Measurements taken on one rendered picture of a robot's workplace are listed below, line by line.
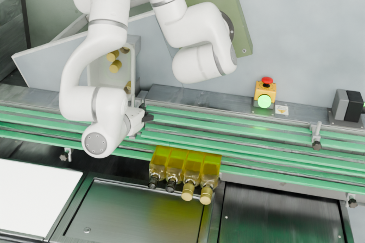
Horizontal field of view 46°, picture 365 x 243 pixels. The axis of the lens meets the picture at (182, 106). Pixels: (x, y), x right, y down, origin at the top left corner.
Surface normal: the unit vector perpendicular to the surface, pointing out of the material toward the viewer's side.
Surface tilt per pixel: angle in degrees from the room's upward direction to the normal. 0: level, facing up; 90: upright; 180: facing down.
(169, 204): 90
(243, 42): 3
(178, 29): 13
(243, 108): 90
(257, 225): 89
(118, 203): 90
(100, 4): 40
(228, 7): 3
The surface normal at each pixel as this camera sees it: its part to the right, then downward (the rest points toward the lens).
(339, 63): -0.18, 0.50
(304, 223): 0.06, -0.86
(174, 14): 0.17, 0.37
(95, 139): -0.15, 0.26
